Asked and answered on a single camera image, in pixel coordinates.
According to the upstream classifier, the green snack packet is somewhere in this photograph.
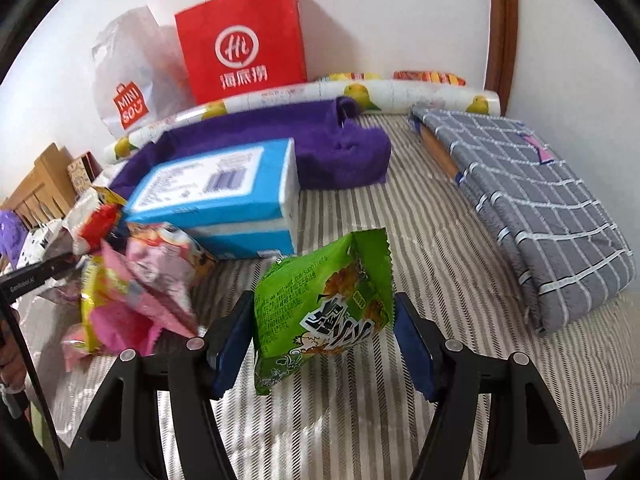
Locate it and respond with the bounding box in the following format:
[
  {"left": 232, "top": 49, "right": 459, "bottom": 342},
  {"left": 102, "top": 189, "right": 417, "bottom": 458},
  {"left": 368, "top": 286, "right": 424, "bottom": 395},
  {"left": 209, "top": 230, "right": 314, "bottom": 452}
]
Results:
[{"left": 254, "top": 228, "right": 395, "bottom": 396}]

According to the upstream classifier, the blue tissue pack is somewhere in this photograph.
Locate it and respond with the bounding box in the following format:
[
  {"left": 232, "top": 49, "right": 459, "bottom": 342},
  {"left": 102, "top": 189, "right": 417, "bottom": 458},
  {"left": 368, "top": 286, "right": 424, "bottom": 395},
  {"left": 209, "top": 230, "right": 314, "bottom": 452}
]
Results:
[{"left": 124, "top": 139, "right": 299, "bottom": 259}]

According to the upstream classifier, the brown patterned box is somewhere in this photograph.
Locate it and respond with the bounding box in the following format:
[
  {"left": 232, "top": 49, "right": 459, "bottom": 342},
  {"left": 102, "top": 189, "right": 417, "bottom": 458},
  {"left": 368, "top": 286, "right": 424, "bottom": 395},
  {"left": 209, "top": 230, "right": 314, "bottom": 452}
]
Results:
[{"left": 66, "top": 152, "right": 102, "bottom": 197}]

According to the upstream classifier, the pink Hi snack packet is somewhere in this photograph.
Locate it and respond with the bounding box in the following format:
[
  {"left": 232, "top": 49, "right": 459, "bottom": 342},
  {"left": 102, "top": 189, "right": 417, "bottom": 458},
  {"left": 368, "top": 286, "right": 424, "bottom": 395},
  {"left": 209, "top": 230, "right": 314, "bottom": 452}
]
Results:
[{"left": 101, "top": 222, "right": 216, "bottom": 338}]

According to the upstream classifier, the red Haidilao paper bag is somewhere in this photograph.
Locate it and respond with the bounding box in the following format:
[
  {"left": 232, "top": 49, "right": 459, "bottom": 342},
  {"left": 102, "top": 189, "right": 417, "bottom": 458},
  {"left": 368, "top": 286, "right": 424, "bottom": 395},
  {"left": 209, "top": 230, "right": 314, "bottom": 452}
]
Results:
[{"left": 175, "top": 0, "right": 307, "bottom": 104}]

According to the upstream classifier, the wooden chair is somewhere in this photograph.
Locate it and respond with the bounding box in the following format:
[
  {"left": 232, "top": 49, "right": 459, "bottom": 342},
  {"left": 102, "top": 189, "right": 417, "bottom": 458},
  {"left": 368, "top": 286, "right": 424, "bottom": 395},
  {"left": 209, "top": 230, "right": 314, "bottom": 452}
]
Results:
[{"left": 1, "top": 143, "right": 76, "bottom": 231}]

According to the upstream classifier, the red snack packet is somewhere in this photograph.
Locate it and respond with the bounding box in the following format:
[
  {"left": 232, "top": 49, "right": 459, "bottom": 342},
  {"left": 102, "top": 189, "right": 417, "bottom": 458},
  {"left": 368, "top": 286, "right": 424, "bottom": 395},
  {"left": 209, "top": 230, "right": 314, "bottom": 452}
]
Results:
[{"left": 73, "top": 204, "right": 122, "bottom": 256}]

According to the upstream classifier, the striped mattress pad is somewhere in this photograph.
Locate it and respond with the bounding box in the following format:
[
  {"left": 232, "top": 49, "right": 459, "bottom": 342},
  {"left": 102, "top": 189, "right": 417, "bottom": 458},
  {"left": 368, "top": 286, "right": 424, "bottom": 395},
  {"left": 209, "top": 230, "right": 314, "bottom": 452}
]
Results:
[{"left": 213, "top": 115, "right": 639, "bottom": 479}]

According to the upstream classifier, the yellow chips bag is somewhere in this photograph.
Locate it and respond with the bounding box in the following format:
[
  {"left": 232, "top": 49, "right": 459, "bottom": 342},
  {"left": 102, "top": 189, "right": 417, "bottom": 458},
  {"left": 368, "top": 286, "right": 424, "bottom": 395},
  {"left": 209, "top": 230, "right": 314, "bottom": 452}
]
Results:
[{"left": 318, "top": 72, "right": 382, "bottom": 81}]

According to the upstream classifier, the purple towel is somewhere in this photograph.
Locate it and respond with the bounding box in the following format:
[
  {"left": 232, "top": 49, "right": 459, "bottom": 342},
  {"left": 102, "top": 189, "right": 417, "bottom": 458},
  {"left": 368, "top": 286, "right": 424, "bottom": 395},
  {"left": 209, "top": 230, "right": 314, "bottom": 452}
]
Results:
[{"left": 110, "top": 96, "right": 392, "bottom": 198}]

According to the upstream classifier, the pink yellow snack packet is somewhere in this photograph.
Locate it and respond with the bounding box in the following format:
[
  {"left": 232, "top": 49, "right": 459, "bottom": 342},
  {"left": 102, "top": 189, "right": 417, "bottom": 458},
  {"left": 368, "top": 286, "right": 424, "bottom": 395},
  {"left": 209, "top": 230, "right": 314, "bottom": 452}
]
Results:
[{"left": 61, "top": 256, "right": 162, "bottom": 372}]

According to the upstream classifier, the person left hand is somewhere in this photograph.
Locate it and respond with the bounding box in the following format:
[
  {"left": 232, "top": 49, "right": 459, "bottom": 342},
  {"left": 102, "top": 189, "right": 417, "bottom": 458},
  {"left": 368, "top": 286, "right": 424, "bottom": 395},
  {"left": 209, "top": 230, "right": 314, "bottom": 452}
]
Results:
[{"left": 0, "top": 320, "right": 27, "bottom": 393}]

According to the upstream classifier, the brown door frame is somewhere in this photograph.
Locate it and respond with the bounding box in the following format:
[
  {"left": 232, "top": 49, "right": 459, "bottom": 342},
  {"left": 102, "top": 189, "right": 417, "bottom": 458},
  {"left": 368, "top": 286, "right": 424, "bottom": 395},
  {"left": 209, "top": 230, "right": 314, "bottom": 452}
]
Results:
[{"left": 485, "top": 0, "right": 518, "bottom": 114}]

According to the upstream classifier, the rolled lemon print mat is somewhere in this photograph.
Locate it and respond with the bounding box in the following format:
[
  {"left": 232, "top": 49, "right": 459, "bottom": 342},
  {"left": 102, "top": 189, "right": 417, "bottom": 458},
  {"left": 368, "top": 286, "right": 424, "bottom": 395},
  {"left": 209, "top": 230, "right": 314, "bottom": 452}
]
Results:
[{"left": 99, "top": 79, "right": 501, "bottom": 165}]

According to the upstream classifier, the white Miniso plastic bag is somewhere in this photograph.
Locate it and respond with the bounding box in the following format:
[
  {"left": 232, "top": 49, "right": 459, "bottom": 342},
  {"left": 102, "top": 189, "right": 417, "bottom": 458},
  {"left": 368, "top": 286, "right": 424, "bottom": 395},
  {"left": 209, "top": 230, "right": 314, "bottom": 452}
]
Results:
[{"left": 91, "top": 6, "right": 194, "bottom": 139}]

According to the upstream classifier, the grey checked folded cloth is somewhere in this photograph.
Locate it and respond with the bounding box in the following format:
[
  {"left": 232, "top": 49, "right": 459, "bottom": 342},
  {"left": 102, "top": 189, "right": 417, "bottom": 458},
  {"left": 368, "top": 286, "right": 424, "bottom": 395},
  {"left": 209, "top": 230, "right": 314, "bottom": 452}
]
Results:
[{"left": 411, "top": 103, "right": 637, "bottom": 334}]

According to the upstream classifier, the orange red chips bag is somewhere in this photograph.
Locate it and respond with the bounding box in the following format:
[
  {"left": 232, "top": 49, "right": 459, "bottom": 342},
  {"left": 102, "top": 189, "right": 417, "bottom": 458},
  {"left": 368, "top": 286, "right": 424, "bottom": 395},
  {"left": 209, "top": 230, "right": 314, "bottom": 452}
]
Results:
[{"left": 393, "top": 70, "right": 466, "bottom": 87}]

